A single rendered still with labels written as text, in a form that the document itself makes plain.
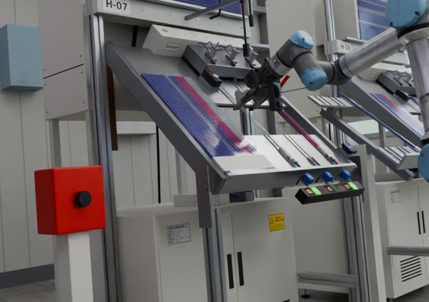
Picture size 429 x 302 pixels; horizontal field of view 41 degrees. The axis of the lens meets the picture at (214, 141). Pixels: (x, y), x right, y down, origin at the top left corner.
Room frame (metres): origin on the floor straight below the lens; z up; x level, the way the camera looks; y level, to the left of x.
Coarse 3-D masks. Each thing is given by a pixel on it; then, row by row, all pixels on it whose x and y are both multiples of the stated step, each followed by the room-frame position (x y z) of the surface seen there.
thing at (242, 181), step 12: (288, 168) 1.78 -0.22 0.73; (300, 168) 1.82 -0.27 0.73; (312, 168) 1.86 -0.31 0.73; (324, 168) 1.91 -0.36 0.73; (336, 168) 1.97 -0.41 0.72; (348, 168) 2.02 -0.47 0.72; (228, 180) 1.60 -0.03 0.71; (240, 180) 1.64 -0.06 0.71; (252, 180) 1.68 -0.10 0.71; (264, 180) 1.72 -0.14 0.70; (276, 180) 1.77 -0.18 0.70; (288, 180) 1.81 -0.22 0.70; (300, 180) 1.86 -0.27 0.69; (336, 180) 2.04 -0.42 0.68; (228, 192) 1.64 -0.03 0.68
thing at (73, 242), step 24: (72, 168) 1.39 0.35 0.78; (96, 168) 1.44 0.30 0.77; (48, 192) 1.37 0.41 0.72; (72, 192) 1.39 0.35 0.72; (96, 192) 1.43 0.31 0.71; (48, 216) 1.38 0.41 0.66; (72, 216) 1.38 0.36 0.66; (96, 216) 1.43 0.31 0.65; (72, 240) 1.40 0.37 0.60; (72, 264) 1.40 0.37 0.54; (72, 288) 1.40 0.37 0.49
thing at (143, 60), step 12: (120, 48) 1.96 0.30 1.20; (132, 48) 2.01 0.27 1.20; (144, 48) 2.06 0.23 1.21; (132, 60) 1.93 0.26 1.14; (144, 60) 1.97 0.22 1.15; (156, 60) 2.02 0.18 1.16; (168, 60) 2.07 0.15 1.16; (180, 60) 2.12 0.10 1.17; (144, 72) 1.90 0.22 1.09; (156, 72) 1.94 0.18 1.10; (168, 72) 1.98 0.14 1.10; (180, 72) 2.03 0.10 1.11; (192, 72) 2.08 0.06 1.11; (228, 84) 2.15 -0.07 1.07; (240, 84) 2.20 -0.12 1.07; (216, 96) 2.01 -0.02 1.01; (264, 108) 2.24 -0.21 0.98
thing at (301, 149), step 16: (256, 144) 1.86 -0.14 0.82; (272, 144) 1.91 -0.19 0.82; (288, 144) 1.97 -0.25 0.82; (304, 144) 2.03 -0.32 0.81; (320, 144) 2.10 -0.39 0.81; (272, 160) 1.82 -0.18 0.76; (288, 160) 1.87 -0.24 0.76; (304, 160) 1.93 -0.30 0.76; (320, 160) 1.99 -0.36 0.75; (336, 160) 2.05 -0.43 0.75
